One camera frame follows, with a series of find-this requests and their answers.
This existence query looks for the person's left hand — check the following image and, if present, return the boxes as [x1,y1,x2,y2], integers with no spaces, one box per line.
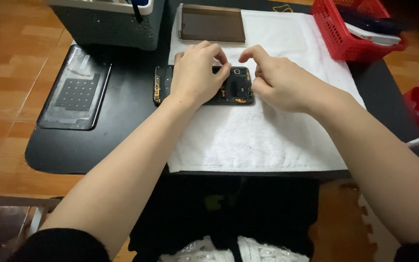
[168,40,232,107]

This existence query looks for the person's right hand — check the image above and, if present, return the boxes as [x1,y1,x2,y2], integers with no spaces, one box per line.
[238,45,345,114]

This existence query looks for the black smartphone body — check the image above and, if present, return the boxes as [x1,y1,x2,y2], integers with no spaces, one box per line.
[153,65,255,107]

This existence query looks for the white towel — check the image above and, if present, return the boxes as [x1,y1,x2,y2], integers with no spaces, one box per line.
[167,8,366,173]

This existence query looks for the brown phone screen panel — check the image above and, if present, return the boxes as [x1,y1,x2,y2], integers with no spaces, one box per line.
[179,4,246,44]

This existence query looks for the red plastic basket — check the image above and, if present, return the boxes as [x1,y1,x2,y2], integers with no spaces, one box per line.
[311,0,409,62]

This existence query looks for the black pen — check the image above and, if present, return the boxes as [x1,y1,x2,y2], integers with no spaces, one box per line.
[131,0,144,24]

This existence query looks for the grey plastic basket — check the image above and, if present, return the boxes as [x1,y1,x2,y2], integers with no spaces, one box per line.
[47,0,166,51]

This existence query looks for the white phone in basket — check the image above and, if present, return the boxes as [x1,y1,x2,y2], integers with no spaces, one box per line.
[344,22,402,46]

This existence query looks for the black phone back cover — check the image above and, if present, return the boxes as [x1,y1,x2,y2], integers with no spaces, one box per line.
[36,44,113,131]

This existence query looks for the person's black clothing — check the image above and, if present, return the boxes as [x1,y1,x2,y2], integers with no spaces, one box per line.
[8,174,419,262]

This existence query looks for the white wire rack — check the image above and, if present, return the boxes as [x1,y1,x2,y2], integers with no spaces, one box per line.
[0,194,62,255]

